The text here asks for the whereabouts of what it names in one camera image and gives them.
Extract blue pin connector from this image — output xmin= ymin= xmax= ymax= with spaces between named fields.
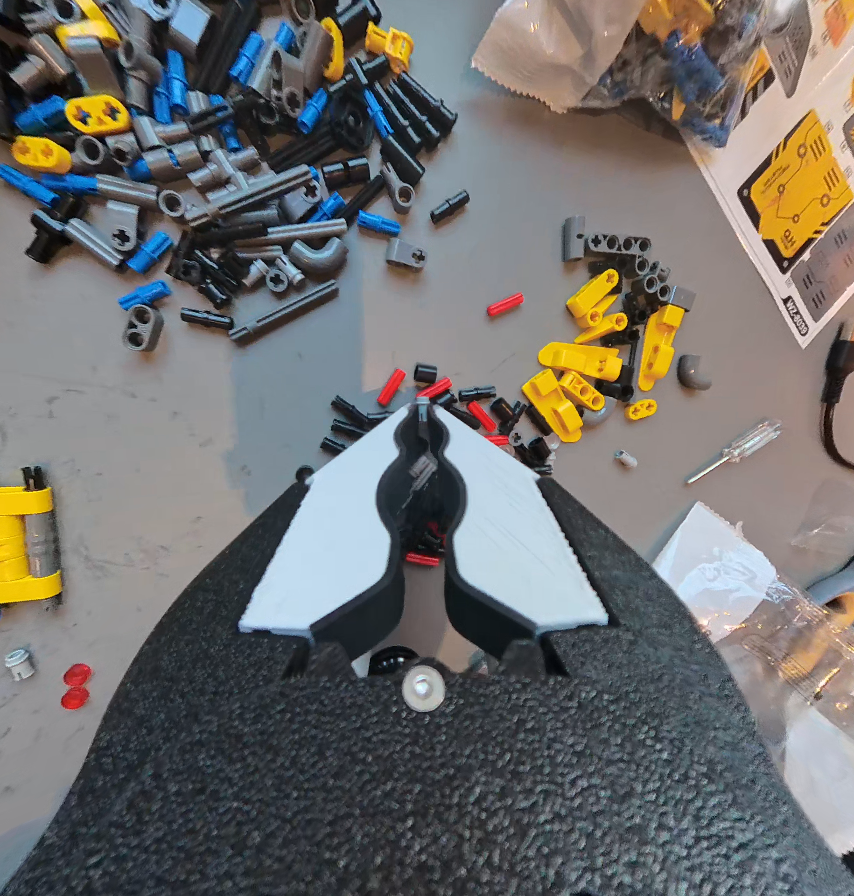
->
xmin=117 ymin=280 xmax=172 ymax=310

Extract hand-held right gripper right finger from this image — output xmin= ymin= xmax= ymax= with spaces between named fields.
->
xmin=428 ymin=405 xmax=611 ymax=660

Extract clear bag of yellow blue parts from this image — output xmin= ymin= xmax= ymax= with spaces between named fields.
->
xmin=472 ymin=0 xmax=778 ymax=148

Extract grey two-hole connector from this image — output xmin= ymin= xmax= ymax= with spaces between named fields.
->
xmin=122 ymin=306 xmax=165 ymax=351

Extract yellow long curved piece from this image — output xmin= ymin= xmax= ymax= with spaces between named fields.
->
xmin=637 ymin=304 xmax=686 ymax=392

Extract pile of black red pins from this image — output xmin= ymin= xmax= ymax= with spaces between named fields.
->
xmin=294 ymin=364 xmax=561 ymax=568

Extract pile of small connector pieces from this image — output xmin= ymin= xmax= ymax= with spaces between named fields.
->
xmin=0 ymin=0 xmax=459 ymax=344

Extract grey yellow handled scissors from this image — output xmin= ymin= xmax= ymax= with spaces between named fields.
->
xmin=805 ymin=553 xmax=854 ymax=631

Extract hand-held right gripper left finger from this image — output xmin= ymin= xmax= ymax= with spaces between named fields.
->
xmin=238 ymin=404 xmax=422 ymax=660

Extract yellow grey brick assembly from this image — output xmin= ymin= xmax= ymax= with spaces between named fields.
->
xmin=0 ymin=465 xmax=65 ymax=625

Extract dark bent beam piece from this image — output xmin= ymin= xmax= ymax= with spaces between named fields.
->
xmin=562 ymin=216 xmax=673 ymax=281

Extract grey desk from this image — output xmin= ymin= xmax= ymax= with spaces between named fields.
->
xmin=0 ymin=0 xmax=854 ymax=876

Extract black cable with plug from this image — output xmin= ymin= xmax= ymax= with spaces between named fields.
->
xmin=822 ymin=316 xmax=854 ymax=473

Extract small clear screwdriver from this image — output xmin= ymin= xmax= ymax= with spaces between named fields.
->
xmin=686 ymin=419 xmax=784 ymax=485

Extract clear bag of black parts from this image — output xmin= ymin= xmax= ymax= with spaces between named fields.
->
xmin=651 ymin=500 xmax=854 ymax=862

